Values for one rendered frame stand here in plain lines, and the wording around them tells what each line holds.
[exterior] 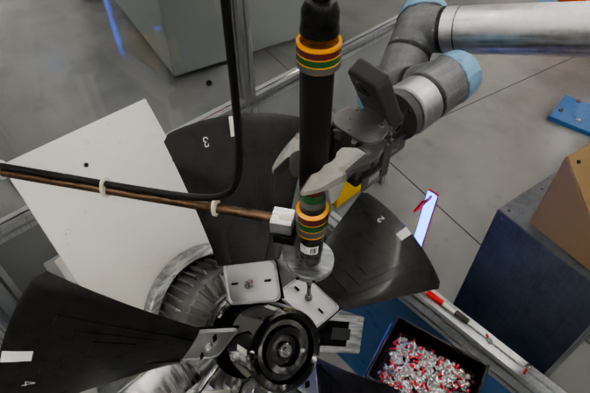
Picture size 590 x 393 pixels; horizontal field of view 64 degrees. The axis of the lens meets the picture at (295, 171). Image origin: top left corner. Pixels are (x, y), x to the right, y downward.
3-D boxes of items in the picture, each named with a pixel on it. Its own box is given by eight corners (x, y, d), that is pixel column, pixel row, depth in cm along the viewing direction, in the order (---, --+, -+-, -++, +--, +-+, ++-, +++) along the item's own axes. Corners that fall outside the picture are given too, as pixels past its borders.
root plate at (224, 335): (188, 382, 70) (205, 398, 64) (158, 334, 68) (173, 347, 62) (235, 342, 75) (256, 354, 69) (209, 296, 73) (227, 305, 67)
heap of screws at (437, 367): (371, 386, 103) (373, 380, 101) (398, 334, 112) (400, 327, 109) (455, 438, 96) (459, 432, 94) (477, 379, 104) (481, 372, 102)
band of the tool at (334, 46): (291, 75, 45) (291, 48, 43) (300, 52, 48) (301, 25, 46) (336, 81, 44) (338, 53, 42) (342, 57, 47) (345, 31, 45)
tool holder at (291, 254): (268, 275, 68) (265, 234, 61) (279, 237, 73) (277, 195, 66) (329, 287, 67) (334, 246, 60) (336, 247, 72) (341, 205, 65)
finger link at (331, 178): (320, 232, 54) (362, 185, 60) (322, 197, 50) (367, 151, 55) (298, 218, 56) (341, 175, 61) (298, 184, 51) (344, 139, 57)
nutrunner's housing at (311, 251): (294, 280, 70) (294, -27, 38) (299, 259, 73) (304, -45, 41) (320, 285, 70) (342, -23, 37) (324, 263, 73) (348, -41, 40)
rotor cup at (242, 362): (234, 396, 76) (273, 428, 65) (191, 324, 73) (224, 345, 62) (299, 337, 83) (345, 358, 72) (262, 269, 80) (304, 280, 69)
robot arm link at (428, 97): (449, 89, 62) (399, 64, 66) (428, 103, 60) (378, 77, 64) (436, 132, 68) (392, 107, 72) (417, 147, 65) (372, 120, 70)
